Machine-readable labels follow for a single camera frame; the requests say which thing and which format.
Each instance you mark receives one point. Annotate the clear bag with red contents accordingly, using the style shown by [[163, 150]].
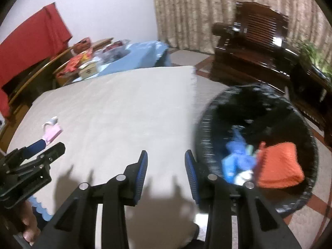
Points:
[[114, 49]]

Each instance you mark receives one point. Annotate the trash bin with black bag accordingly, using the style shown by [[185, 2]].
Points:
[[285, 124]]

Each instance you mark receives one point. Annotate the beige table mat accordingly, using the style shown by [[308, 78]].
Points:
[[116, 103]]

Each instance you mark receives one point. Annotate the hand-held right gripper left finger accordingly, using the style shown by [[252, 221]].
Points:
[[142, 171]]

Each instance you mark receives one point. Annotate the red basket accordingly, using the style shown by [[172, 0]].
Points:
[[81, 45]]

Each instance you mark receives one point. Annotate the curved light wooden chair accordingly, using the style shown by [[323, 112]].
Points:
[[33, 75]]

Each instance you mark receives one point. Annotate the red hanging cloth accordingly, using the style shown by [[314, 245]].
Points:
[[31, 44]]

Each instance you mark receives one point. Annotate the green potted plant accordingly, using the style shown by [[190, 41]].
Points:
[[313, 54]]

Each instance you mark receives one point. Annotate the small green glove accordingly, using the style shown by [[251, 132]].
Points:
[[250, 149]]

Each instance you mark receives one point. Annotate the beige patterned curtain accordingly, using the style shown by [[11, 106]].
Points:
[[197, 13]]

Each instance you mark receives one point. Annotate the dark wooden side table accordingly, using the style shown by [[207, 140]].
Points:
[[311, 90]]

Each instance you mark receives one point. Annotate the small beige box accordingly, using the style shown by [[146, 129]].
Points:
[[89, 70]]

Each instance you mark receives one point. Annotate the red gift packets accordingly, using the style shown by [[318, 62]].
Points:
[[74, 62]]

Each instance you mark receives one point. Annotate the pink and white packet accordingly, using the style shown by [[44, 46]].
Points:
[[53, 133]]

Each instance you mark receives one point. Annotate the dark wooden armchair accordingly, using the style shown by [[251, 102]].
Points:
[[246, 44]]

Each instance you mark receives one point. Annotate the blue scalloped tablecloth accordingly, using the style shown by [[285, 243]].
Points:
[[39, 207], [142, 54]]

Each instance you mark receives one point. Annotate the orange mesh cloth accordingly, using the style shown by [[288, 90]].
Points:
[[277, 166]]

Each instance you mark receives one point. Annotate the person's left hand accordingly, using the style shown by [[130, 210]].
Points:
[[28, 228]]

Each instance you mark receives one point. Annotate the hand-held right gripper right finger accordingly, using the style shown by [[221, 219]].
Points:
[[190, 176]]

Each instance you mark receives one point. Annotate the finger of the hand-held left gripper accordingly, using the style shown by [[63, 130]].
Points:
[[55, 150], [35, 146]]

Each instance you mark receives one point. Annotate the white tissue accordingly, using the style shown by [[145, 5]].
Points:
[[243, 177]]

